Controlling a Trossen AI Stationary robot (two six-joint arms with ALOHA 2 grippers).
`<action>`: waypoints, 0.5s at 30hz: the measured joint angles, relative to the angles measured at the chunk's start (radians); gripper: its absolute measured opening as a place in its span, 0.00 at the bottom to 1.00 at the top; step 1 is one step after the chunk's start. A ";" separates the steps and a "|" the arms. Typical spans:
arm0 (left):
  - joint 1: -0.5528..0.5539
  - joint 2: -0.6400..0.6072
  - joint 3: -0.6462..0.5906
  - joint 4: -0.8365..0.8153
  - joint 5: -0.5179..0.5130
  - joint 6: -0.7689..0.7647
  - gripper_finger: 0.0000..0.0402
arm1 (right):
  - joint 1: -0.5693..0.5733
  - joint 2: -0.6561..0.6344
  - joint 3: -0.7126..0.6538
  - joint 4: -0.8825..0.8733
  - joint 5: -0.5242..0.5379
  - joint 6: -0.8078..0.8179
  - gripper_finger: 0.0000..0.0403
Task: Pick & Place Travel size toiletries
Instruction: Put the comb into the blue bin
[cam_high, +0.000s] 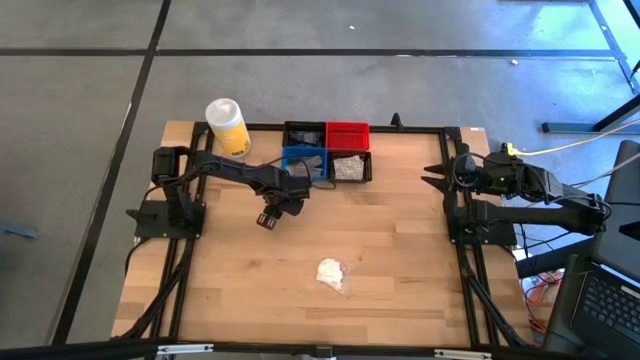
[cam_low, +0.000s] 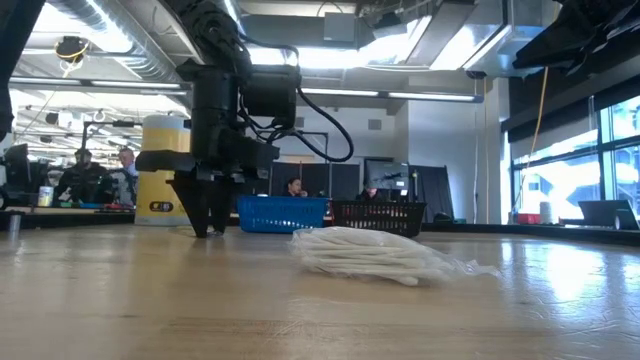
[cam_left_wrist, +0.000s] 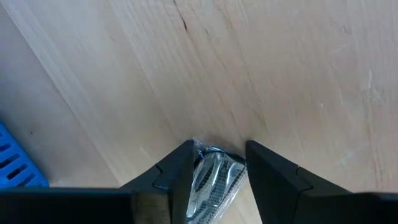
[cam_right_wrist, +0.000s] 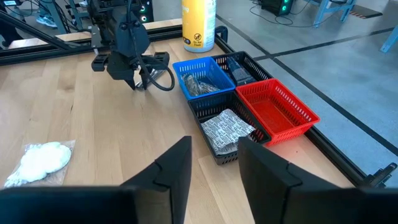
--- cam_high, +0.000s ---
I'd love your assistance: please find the red plastic mesh basket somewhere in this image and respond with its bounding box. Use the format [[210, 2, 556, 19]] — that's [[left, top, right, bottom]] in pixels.
[[325, 121, 372, 152]]

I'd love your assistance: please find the blue plastic mesh basket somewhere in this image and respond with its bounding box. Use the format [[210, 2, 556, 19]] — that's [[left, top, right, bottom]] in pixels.
[[280, 145, 330, 182]]

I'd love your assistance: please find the orange cable bundle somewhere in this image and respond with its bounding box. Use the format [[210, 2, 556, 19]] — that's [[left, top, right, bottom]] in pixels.
[[522, 272, 551, 334]]

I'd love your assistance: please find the black monitor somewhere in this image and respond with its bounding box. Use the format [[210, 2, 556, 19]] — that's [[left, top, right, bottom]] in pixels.
[[592, 139, 640, 284]]

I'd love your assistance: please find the white cable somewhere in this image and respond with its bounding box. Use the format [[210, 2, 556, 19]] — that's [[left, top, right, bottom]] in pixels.
[[564, 151, 640, 197]]

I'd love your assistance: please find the black laptop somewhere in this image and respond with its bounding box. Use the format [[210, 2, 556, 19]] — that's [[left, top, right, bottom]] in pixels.
[[542, 254, 640, 360]]

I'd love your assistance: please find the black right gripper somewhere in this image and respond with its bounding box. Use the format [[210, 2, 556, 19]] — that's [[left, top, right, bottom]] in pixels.
[[420, 143, 481, 201]]

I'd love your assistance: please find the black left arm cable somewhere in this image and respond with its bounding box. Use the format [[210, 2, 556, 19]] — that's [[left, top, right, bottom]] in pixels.
[[269, 154, 337, 192]]

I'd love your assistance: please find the black plastic mesh basket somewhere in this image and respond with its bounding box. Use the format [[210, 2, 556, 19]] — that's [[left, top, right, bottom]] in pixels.
[[282, 121, 329, 150], [327, 149, 374, 184]]

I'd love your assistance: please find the clear bag of cotton swabs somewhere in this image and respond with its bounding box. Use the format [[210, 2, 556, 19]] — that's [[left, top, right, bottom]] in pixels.
[[314, 257, 353, 298]]

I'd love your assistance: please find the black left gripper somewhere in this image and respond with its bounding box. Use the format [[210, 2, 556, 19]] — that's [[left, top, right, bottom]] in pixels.
[[255, 169, 311, 232]]

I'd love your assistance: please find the black aluminium table frame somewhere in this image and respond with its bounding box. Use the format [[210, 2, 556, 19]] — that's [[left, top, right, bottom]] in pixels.
[[112, 119, 534, 351]]

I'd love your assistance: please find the black side desk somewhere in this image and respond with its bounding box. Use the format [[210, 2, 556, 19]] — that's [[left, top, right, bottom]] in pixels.
[[589, 0, 640, 132]]

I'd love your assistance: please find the yellow power cable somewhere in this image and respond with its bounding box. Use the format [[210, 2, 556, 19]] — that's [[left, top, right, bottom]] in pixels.
[[505, 118, 640, 157]]

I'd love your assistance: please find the yellow white wipes canister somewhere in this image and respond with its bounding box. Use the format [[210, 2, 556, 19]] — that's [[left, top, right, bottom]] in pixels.
[[205, 97, 252, 159]]

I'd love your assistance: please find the grey blue desk foot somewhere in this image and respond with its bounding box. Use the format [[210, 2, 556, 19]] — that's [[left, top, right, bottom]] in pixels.
[[542, 122, 622, 135], [0, 221, 39, 240]]

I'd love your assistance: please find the silver metal bracket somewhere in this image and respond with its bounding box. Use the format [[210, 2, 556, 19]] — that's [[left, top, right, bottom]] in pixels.
[[433, 348, 494, 360], [156, 343, 215, 357]]

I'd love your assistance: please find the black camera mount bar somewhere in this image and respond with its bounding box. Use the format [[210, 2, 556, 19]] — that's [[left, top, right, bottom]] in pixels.
[[0, 338, 640, 360]]

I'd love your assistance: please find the black stand base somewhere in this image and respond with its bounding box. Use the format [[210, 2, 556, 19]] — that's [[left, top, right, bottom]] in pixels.
[[517, 239, 596, 279]]

